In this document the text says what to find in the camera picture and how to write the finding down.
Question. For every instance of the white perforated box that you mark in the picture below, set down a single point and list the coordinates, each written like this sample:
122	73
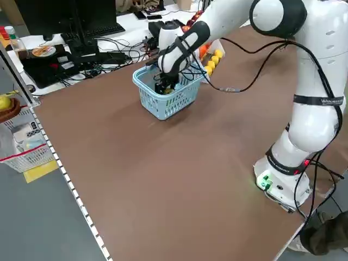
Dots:
24	130

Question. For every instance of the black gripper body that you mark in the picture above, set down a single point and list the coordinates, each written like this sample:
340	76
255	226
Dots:
170	76

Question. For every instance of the white basket with red rim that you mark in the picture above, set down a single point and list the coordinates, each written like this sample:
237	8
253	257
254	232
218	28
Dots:
27	160

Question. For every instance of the black monitor stand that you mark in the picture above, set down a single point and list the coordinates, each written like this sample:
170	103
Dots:
81	51

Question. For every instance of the brown bag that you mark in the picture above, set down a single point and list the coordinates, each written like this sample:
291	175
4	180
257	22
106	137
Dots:
130	5

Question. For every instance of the aluminium frame beam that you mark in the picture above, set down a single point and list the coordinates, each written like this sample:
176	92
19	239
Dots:
19	79

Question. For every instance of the black flat case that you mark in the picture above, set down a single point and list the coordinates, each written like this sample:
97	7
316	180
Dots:
40	73

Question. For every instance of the brown bowl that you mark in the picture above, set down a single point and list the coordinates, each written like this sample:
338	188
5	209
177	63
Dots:
12	112

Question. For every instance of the black tape roll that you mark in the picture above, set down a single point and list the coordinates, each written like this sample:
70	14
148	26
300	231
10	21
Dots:
28	88

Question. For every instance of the yellow lemon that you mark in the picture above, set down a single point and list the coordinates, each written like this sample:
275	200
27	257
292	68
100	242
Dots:
211	64
208	70
214	59
218	53

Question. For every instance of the yellow green fruit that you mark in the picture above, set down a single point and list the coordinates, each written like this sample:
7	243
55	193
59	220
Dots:
4	102

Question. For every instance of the black keyboard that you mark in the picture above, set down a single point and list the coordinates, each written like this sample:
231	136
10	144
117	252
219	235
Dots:
108	28

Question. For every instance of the black power supply box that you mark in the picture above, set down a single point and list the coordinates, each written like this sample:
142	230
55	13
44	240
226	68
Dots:
154	28

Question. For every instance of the white capped bottle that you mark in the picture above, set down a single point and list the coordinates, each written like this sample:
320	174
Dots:
13	40

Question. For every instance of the white tiered fruit shelf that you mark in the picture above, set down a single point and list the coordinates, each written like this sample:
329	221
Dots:
221	49

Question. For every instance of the person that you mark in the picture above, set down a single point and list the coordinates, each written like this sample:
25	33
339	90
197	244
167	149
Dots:
326	233

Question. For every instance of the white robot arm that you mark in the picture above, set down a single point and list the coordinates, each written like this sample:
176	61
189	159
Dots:
312	122

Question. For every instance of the orange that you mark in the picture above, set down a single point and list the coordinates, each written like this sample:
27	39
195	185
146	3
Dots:
203	51

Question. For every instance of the red capped jar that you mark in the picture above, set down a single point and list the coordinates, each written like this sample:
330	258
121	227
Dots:
3	34

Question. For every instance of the black phone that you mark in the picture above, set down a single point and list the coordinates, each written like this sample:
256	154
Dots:
140	15

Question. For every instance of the yellow sheet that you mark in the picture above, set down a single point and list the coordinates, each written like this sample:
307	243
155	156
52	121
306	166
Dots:
35	175

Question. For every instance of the light blue plastic basket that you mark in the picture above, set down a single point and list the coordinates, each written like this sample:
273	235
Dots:
161	117

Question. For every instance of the red apple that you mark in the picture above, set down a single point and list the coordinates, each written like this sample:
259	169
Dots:
186	28
199	12
191	22
195	17

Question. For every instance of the black computer monitor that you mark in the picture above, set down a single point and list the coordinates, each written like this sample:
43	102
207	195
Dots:
49	16

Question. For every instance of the small round plate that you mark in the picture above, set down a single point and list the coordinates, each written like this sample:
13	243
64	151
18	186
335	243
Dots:
43	51

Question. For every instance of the cardboard box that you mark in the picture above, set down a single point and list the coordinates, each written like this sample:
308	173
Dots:
185	4

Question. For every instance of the aluminium frame post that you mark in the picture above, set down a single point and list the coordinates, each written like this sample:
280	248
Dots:
204	4

